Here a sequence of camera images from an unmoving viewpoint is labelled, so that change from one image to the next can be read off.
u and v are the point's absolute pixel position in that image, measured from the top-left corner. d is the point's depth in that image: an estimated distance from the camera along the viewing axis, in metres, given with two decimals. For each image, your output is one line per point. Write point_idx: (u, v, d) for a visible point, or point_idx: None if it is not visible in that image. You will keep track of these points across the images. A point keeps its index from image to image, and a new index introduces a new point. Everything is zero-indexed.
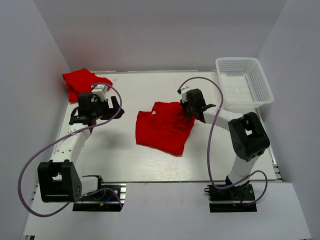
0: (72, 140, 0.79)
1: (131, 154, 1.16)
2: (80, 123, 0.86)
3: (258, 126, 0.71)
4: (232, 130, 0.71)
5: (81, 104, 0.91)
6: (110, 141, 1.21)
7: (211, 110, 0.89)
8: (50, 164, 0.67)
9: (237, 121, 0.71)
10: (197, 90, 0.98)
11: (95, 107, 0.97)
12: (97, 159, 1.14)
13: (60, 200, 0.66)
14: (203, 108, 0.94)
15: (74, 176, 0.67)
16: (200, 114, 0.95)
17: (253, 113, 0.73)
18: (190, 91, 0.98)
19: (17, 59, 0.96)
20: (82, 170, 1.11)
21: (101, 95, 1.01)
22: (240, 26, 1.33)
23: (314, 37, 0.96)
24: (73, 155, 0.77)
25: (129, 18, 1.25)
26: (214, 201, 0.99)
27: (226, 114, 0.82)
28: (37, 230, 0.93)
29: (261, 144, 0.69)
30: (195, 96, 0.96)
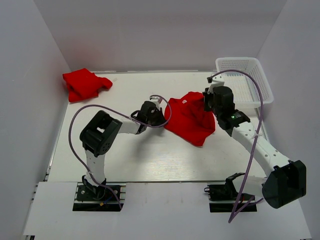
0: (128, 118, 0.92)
1: (152, 154, 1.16)
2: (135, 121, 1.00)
3: (302, 179, 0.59)
4: (271, 181, 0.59)
5: (142, 109, 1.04)
6: (145, 134, 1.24)
7: (244, 128, 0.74)
8: (105, 115, 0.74)
9: (281, 173, 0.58)
10: (230, 91, 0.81)
11: (152, 116, 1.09)
12: (128, 149, 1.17)
13: (91, 143, 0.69)
14: (233, 118, 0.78)
15: (113, 134, 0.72)
16: (227, 124, 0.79)
17: (300, 163, 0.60)
18: (220, 91, 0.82)
19: (17, 59, 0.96)
20: (113, 156, 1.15)
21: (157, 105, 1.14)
22: (240, 26, 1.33)
23: (314, 37, 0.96)
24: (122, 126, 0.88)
25: (129, 18, 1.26)
26: (214, 201, 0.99)
27: (266, 150, 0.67)
28: (37, 230, 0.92)
29: (297, 195, 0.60)
30: (225, 99, 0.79)
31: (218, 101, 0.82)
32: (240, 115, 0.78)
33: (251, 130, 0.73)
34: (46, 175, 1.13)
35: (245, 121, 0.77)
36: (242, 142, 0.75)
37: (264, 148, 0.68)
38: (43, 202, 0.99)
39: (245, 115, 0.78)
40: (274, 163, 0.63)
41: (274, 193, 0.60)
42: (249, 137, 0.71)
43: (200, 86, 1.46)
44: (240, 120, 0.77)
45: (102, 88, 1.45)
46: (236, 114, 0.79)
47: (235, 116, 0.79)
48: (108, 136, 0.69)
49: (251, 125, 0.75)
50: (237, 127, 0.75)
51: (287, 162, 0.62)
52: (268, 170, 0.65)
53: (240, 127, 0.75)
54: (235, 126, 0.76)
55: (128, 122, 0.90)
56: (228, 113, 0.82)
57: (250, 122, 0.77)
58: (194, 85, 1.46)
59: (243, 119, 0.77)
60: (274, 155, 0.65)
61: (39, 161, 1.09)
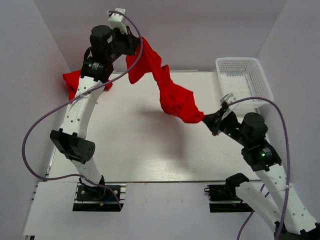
0: (82, 104, 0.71)
1: (151, 154, 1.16)
2: (92, 79, 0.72)
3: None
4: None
5: (94, 44, 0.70)
6: (145, 135, 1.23)
7: (274, 175, 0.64)
8: (60, 134, 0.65)
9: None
10: (262, 121, 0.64)
11: (116, 44, 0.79)
12: (128, 150, 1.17)
13: (76, 157, 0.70)
14: (263, 156, 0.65)
15: (83, 141, 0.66)
16: (254, 159, 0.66)
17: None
18: (250, 121, 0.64)
19: (17, 59, 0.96)
20: (113, 156, 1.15)
21: (121, 27, 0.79)
22: (239, 27, 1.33)
23: (313, 37, 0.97)
24: (84, 122, 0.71)
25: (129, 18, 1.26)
26: (214, 201, 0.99)
27: (294, 207, 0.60)
28: (37, 230, 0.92)
29: None
30: (258, 133, 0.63)
31: (246, 132, 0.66)
32: (271, 152, 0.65)
33: (281, 178, 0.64)
34: (46, 175, 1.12)
35: (275, 164, 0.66)
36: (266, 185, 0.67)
37: (292, 204, 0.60)
38: (43, 202, 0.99)
39: (277, 153, 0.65)
40: (301, 226, 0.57)
41: None
42: (280, 188, 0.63)
43: (200, 86, 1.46)
44: (270, 159, 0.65)
45: None
46: (265, 149, 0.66)
47: (265, 153, 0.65)
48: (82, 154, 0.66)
49: (281, 169, 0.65)
50: (266, 171, 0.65)
51: (314, 225, 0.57)
52: (291, 229, 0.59)
53: (270, 171, 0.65)
54: (265, 169, 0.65)
55: (85, 107, 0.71)
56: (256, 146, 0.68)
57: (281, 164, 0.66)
58: (194, 85, 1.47)
59: (274, 158, 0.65)
60: (302, 215, 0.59)
61: (39, 161, 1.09)
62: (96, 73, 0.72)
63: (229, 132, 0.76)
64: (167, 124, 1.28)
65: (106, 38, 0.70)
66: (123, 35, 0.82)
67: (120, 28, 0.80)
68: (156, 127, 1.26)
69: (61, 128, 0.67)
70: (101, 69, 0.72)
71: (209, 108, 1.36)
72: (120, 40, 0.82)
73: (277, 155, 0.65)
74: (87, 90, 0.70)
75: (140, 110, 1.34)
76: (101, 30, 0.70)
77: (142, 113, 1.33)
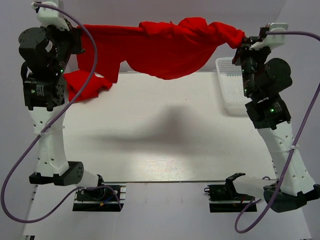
0: (48, 142, 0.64)
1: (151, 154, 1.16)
2: (44, 108, 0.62)
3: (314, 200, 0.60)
4: (288, 201, 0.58)
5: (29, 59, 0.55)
6: (145, 135, 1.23)
7: (280, 134, 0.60)
8: (41, 181, 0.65)
9: (302, 199, 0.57)
10: (289, 77, 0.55)
11: (58, 46, 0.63)
12: (128, 150, 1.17)
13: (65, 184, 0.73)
14: (272, 112, 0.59)
15: (68, 175, 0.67)
16: (261, 115, 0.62)
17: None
18: (277, 69, 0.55)
19: (17, 60, 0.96)
20: (112, 156, 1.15)
21: (61, 24, 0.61)
22: (239, 27, 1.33)
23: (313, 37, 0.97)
24: (59, 155, 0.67)
25: (129, 18, 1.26)
26: (214, 201, 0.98)
27: (295, 170, 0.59)
28: (37, 229, 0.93)
29: None
30: (276, 86, 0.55)
31: (262, 83, 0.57)
32: (281, 108, 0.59)
33: (287, 138, 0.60)
34: None
35: (285, 121, 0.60)
36: (268, 144, 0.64)
37: (294, 167, 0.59)
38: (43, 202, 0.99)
39: (287, 112, 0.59)
40: (299, 189, 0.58)
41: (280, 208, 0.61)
42: (284, 148, 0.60)
43: (200, 86, 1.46)
44: (279, 116, 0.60)
45: (102, 88, 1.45)
46: (276, 104, 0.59)
47: (274, 109, 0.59)
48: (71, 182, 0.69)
49: (290, 129, 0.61)
50: (273, 129, 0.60)
51: (311, 188, 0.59)
52: (285, 190, 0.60)
53: (277, 129, 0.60)
54: (271, 127, 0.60)
55: (52, 141, 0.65)
56: (266, 101, 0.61)
57: (289, 122, 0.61)
58: (194, 85, 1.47)
59: (283, 116, 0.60)
60: (302, 178, 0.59)
61: None
62: (45, 98, 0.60)
63: (242, 68, 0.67)
64: (166, 124, 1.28)
65: (41, 47, 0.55)
66: (64, 31, 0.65)
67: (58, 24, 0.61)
68: (156, 128, 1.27)
69: (39, 172, 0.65)
70: (49, 90, 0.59)
71: (209, 108, 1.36)
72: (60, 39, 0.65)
73: (287, 113, 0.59)
74: (46, 126, 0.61)
75: (141, 110, 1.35)
76: (32, 39, 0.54)
77: (142, 113, 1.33)
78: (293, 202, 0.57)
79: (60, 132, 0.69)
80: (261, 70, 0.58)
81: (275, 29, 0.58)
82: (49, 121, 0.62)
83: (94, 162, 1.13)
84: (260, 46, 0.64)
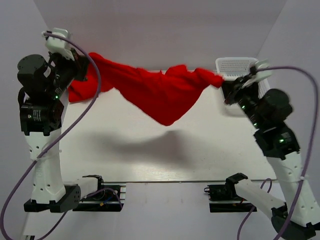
0: (44, 169, 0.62)
1: (151, 155, 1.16)
2: (40, 133, 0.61)
3: None
4: (296, 232, 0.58)
5: (28, 86, 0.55)
6: (145, 135, 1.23)
7: (290, 164, 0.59)
8: (37, 207, 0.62)
9: (311, 231, 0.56)
10: (289, 103, 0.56)
11: (61, 74, 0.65)
12: (128, 150, 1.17)
13: None
14: (281, 141, 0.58)
15: (65, 202, 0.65)
16: (271, 144, 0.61)
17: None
18: (274, 97, 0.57)
19: (17, 60, 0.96)
20: (113, 156, 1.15)
21: (62, 52, 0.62)
22: (240, 26, 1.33)
23: (314, 36, 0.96)
24: (55, 181, 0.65)
25: (129, 18, 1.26)
26: (214, 201, 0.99)
27: (305, 201, 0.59)
28: (37, 229, 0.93)
29: None
30: (279, 113, 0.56)
31: (265, 113, 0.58)
32: (290, 137, 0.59)
33: (297, 168, 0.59)
34: None
35: (294, 151, 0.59)
36: (276, 173, 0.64)
37: (304, 197, 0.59)
38: None
39: (296, 141, 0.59)
40: (308, 220, 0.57)
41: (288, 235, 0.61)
42: (293, 179, 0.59)
43: None
44: (289, 145, 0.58)
45: None
46: (284, 133, 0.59)
47: (283, 138, 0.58)
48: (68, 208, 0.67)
49: (299, 160, 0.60)
50: (282, 159, 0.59)
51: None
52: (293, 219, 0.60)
53: (286, 160, 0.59)
54: (281, 156, 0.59)
55: (49, 167, 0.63)
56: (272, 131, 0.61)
57: (299, 152, 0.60)
58: None
59: (292, 145, 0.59)
60: (311, 209, 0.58)
61: None
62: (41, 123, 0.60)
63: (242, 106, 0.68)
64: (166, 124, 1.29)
65: (39, 74, 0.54)
66: (69, 60, 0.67)
67: (60, 52, 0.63)
68: (156, 128, 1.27)
69: (34, 199, 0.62)
70: (46, 114, 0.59)
71: (209, 108, 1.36)
72: (62, 66, 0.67)
73: (296, 142, 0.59)
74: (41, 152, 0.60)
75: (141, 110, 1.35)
76: (31, 64, 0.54)
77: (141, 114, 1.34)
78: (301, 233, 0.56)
79: (56, 157, 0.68)
80: (261, 102, 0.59)
81: (260, 66, 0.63)
82: (46, 146, 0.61)
83: (94, 163, 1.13)
84: (252, 83, 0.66)
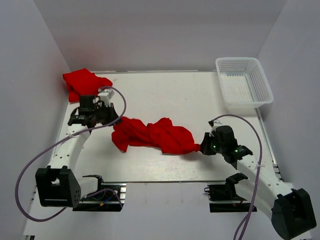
0: (70, 144, 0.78)
1: (151, 155, 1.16)
2: (79, 124, 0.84)
3: (307, 208, 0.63)
4: (277, 208, 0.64)
5: (83, 101, 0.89)
6: None
7: (246, 161, 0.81)
8: (48, 170, 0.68)
9: (285, 200, 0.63)
10: (229, 128, 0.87)
11: (100, 113, 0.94)
12: (128, 150, 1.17)
13: (60, 203, 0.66)
14: (236, 151, 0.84)
15: (72, 182, 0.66)
16: (231, 157, 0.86)
17: (303, 191, 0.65)
18: (221, 129, 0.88)
19: (16, 60, 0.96)
20: (112, 155, 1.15)
21: (106, 100, 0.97)
22: (240, 26, 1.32)
23: (314, 36, 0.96)
24: (72, 160, 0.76)
25: (129, 18, 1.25)
26: (214, 201, 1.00)
27: (269, 180, 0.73)
28: (37, 230, 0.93)
29: (303, 224, 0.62)
30: (226, 135, 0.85)
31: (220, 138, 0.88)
32: (244, 150, 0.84)
33: (253, 161, 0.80)
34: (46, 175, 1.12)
35: (248, 154, 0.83)
36: (249, 176, 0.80)
37: (266, 178, 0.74)
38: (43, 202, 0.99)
39: (248, 149, 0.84)
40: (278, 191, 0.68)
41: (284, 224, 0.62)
42: (253, 169, 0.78)
43: (200, 86, 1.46)
44: (243, 153, 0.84)
45: None
46: (239, 148, 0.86)
47: (238, 149, 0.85)
48: (68, 186, 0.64)
49: (253, 157, 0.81)
50: (240, 159, 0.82)
51: (289, 190, 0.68)
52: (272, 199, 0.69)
53: (243, 159, 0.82)
54: (239, 158, 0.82)
55: (74, 145, 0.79)
56: (232, 147, 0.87)
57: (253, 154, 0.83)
58: (194, 85, 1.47)
59: (246, 152, 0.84)
60: (277, 185, 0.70)
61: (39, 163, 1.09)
62: (82, 121, 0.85)
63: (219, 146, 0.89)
64: None
65: (92, 98, 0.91)
66: (109, 108, 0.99)
67: (105, 102, 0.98)
68: None
69: (50, 165, 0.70)
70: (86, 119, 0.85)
71: (208, 108, 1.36)
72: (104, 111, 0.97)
73: (248, 149, 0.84)
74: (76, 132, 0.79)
75: (140, 110, 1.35)
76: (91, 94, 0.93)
77: (141, 114, 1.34)
78: (279, 205, 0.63)
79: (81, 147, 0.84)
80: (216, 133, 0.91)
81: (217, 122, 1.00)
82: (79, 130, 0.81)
83: (94, 163, 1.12)
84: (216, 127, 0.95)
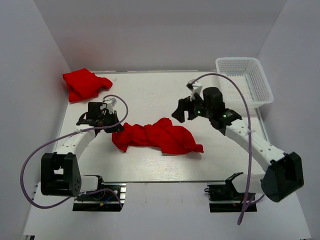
0: (77, 137, 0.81)
1: (151, 155, 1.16)
2: (87, 124, 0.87)
3: (298, 169, 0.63)
4: (270, 174, 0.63)
5: (91, 107, 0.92)
6: None
7: (236, 126, 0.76)
8: (53, 155, 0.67)
9: (277, 166, 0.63)
10: (218, 91, 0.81)
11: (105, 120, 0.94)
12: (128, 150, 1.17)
13: (60, 190, 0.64)
14: (225, 117, 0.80)
15: (74, 169, 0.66)
16: (220, 123, 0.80)
17: (295, 154, 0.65)
18: (209, 91, 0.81)
19: (16, 60, 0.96)
20: (112, 155, 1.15)
21: (110, 107, 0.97)
22: (240, 26, 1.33)
23: (314, 37, 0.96)
24: (77, 151, 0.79)
25: (129, 18, 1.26)
26: (214, 201, 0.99)
27: (261, 146, 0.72)
28: (37, 230, 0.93)
29: (294, 187, 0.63)
30: (215, 99, 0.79)
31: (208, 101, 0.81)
32: (232, 115, 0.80)
33: (244, 127, 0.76)
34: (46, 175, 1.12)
35: (237, 119, 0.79)
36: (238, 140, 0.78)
37: (259, 143, 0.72)
38: (43, 202, 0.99)
39: (237, 114, 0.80)
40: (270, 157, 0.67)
41: (274, 189, 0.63)
42: (243, 134, 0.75)
43: None
44: (232, 118, 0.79)
45: (102, 88, 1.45)
46: (228, 113, 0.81)
47: (226, 115, 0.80)
48: (71, 172, 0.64)
49: (243, 122, 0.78)
50: (229, 125, 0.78)
51: (282, 154, 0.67)
52: (264, 164, 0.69)
53: (233, 125, 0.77)
54: (228, 124, 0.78)
55: (81, 138, 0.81)
56: (219, 112, 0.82)
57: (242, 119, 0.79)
58: None
59: (235, 117, 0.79)
60: (269, 150, 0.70)
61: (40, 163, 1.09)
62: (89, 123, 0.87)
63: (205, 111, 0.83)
64: None
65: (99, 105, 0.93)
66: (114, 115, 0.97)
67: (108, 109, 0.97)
68: None
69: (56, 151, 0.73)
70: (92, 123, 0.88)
71: None
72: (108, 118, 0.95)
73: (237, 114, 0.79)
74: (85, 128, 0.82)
75: (140, 110, 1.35)
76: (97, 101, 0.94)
77: (141, 114, 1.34)
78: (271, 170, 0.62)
79: (85, 143, 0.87)
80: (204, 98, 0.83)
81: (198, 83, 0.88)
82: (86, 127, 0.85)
83: (94, 164, 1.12)
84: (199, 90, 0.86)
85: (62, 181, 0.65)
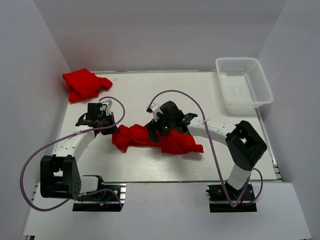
0: (77, 138, 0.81)
1: (151, 155, 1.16)
2: (86, 125, 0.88)
3: (251, 132, 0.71)
4: (231, 145, 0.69)
5: (89, 107, 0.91)
6: None
7: (195, 122, 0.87)
8: (53, 157, 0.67)
9: (232, 135, 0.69)
10: (171, 102, 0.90)
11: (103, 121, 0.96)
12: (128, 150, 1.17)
13: (59, 193, 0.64)
14: (184, 120, 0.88)
15: (74, 172, 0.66)
16: (183, 127, 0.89)
17: (245, 122, 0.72)
18: (164, 105, 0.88)
19: (16, 61, 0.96)
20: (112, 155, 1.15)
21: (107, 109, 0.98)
22: (240, 26, 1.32)
23: (314, 37, 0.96)
24: (76, 153, 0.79)
25: (129, 18, 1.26)
26: (214, 201, 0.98)
27: (216, 127, 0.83)
28: (37, 230, 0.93)
29: (259, 149, 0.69)
30: (171, 108, 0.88)
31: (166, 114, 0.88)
32: (189, 117, 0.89)
33: (200, 120, 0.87)
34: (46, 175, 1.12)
35: (194, 117, 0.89)
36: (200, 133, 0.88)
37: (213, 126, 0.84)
38: (43, 202, 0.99)
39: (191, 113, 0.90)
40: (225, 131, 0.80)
41: (241, 156, 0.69)
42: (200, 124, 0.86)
43: (200, 86, 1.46)
44: (190, 118, 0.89)
45: (102, 88, 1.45)
46: (186, 116, 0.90)
47: (185, 118, 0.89)
48: (70, 174, 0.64)
49: (199, 117, 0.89)
50: (189, 124, 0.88)
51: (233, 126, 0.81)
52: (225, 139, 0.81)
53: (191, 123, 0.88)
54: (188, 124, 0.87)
55: (80, 139, 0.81)
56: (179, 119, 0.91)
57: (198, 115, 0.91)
58: (194, 85, 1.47)
59: (192, 116, 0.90)
60: (223, 126, 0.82)
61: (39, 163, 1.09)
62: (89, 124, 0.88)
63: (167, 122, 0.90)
64: None
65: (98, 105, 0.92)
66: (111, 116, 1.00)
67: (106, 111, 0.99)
68: None
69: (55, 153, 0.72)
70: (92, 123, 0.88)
71: (208, 108, 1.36)
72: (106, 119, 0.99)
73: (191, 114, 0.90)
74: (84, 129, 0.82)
75: (140, 110, 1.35)
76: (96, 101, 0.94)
77: (141, 114, 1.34)
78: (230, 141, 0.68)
79: (85, 144, 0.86)
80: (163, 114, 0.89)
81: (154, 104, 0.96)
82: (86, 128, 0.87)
83: (94, 164, 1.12)
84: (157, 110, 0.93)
85: (62, 184, 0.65)
